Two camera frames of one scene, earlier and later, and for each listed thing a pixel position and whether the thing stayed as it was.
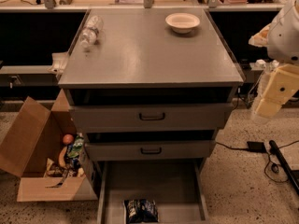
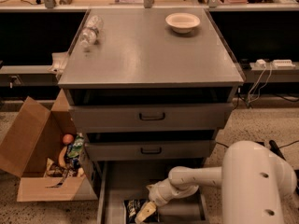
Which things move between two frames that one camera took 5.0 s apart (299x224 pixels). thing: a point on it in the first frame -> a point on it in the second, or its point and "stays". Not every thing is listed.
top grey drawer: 109,117 stays
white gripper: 284,39 -> 159,194
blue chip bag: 141,211 stays
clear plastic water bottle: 92,32 stays
